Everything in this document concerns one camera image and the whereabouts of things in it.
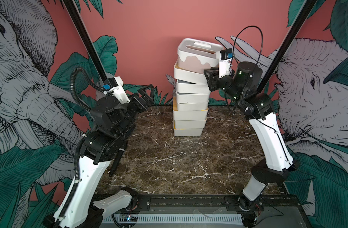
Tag white ribbed cable duct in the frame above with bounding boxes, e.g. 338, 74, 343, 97
102, 214, 243, 225

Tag white box grey lid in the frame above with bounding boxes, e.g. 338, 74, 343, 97
176, 80, 210, 94
176, 92, 210, 104

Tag white box grey lid front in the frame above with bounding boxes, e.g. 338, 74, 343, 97
176, 80, 210, 94

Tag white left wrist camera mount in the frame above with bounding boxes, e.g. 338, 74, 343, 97
103, 77, 130, 104

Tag white box grey lid back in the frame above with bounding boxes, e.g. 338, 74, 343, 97
176, 92, 210, 104

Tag large white box bamboo lid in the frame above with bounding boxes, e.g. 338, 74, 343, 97
174, 119, 207, 129

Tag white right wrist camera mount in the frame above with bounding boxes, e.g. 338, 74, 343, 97
217, 48, 233, 78

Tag white box yellow wood lid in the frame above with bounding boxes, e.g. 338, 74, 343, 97
174, 127, 203, 137

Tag black frame post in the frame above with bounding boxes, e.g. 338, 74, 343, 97
63, 1, 107, 82
257, 0, 317, 93

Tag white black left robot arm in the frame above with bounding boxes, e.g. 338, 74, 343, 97
43, 85, 154, 228

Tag black right frame post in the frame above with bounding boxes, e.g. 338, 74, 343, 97
257, 0, 317, 93

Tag black left frame post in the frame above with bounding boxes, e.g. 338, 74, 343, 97
63, 1, 107, 82

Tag pink white drip tissue box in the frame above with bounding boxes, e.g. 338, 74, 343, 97
177, 38, 224, 74

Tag narrow white box bamboo lid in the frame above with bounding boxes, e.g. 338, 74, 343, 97
173, 102, 208, 112

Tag white box bamboo lid corner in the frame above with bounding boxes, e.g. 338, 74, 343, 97
173, 107, 209, 120

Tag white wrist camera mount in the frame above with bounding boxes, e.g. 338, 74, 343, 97
217, 48, 233, 78
103, 77, 130, 104

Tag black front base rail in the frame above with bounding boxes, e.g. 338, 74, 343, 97
91, 193, 300, 219

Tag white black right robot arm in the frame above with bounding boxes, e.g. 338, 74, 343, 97
204, 62, 299, 211

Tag small white box bamboo lid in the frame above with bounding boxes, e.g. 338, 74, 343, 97
174, 62, 207, 84

